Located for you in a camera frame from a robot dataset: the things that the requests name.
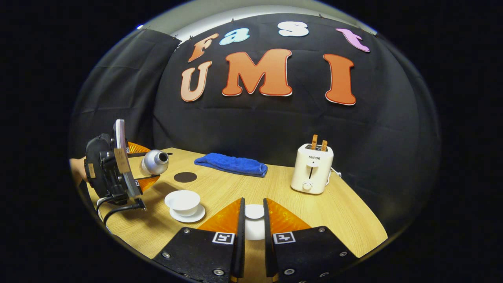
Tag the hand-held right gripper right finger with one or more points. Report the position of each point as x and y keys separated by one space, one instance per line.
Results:
x=268 y=251

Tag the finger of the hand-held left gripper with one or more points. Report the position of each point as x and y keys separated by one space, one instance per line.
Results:
x=147 y=182
x=137 y=148

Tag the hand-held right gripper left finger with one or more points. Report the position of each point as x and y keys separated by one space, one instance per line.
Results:
x=239 y=251

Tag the silver metal water bottle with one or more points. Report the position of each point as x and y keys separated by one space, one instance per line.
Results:
x=153 y=163

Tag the white teacup lid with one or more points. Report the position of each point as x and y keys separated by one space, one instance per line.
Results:
x=254 y=228

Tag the dark round coaster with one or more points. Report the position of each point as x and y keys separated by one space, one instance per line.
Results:
x=185 y=177

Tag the white teacup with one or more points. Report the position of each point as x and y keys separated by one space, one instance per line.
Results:
x=182 y=200

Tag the blue towel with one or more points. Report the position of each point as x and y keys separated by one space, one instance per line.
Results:
x=232 y=165

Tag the white toaster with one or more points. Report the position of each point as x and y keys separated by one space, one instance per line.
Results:
x=310 y=173

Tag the toast slice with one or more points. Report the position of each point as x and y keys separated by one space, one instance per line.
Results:
x=324 y=145
x=314 y=140

